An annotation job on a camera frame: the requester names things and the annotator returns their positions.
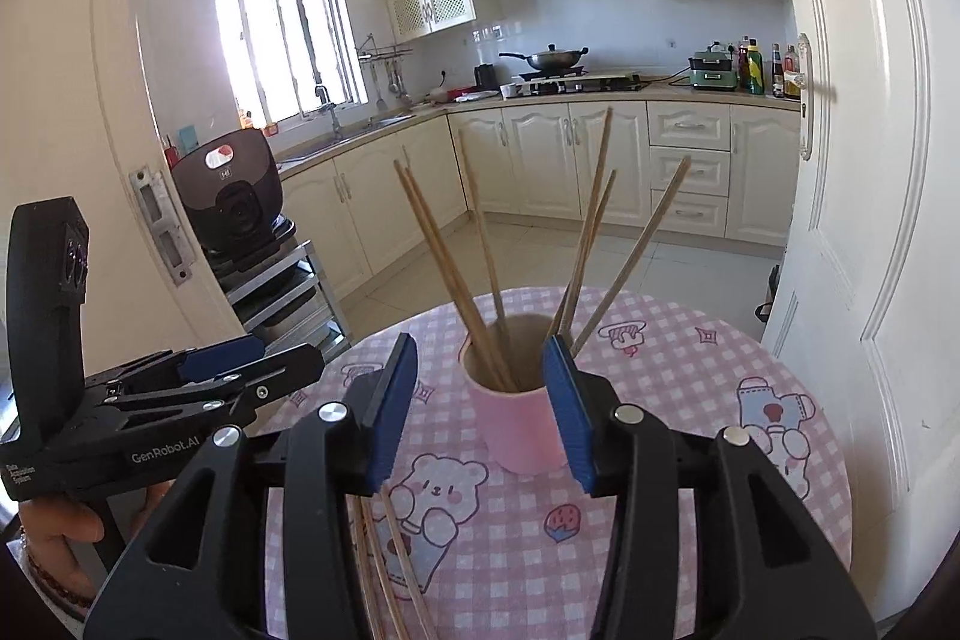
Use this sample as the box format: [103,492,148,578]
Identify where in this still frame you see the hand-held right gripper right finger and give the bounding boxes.
[541,336,878,640]

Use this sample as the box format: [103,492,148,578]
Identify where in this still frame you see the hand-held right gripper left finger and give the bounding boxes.
[82,332,419,640]

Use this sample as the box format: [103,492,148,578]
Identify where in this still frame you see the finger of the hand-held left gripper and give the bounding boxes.
[112,344,325,422]
[86,334,267,397]

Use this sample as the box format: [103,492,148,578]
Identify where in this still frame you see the pink cup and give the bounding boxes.
[459,310,578,476]

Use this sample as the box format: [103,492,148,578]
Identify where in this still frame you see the pile of wooden chopsticks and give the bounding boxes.
[349,486,440,640]

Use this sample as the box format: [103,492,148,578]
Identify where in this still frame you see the wooden chopstick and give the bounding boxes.
[561,169,618,341]
[393,160,511,390]
[456,137,515,356]
[403,164,520,390]
[553,106,614,337]
[570,155,692,357]

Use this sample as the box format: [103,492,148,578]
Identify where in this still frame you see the hanging kitchen utensils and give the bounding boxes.
[371,59,410,112]

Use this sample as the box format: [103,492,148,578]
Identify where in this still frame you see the person's left hand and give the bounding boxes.
[19,496,104,592]

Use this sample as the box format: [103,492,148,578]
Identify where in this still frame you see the metal storage rack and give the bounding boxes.
[202,220,350,356]

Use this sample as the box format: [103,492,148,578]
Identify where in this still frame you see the pink checkered tablecloth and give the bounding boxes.
[255,286,852,640]

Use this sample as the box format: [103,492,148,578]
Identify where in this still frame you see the metal door strike plate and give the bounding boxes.
[129,166,194,287]

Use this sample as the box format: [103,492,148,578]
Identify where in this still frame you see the dark rounded kitchen appliance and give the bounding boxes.
[171,130,290,270]

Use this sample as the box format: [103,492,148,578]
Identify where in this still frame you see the cream cabinet drawer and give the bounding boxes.
[647,101,731,151]
[651,191,728,238]
[649,149,731,196]

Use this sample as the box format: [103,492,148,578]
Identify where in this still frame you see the steel sink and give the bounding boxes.
[330,115,413,135]

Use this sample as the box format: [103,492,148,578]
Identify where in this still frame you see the steel faucet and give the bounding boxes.
[313,83,342,139]

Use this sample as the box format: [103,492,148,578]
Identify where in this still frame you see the cream lower cabinets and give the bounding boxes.
[274,100,803,304]

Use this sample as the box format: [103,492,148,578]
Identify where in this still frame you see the kitchen window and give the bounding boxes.
[210,0,361,124]

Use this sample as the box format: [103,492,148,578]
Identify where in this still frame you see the black gas stove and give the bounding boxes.
[510,70,652,97]

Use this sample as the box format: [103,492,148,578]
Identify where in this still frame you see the white door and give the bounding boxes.
[750,0,960,626]

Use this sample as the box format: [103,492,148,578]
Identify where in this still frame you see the steel wok with lid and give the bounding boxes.
[499,44,588,73]

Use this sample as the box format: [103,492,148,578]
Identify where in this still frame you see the green tabletop cooker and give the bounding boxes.
[688,41,740,90]

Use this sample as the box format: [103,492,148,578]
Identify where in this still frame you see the small cream lattice cabinet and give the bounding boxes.
[385,0,477,43]

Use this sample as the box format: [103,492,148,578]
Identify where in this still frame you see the brown beaded bracelet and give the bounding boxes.
[19,531,95,611]

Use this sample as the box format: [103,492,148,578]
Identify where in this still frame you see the white door frame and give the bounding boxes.
[90,0,260,348]

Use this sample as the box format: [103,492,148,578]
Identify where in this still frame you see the wall utensil rack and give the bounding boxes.
[356,34,413,62]

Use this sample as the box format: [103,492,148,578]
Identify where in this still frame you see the silver door handle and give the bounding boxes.
[784,34,841,161]

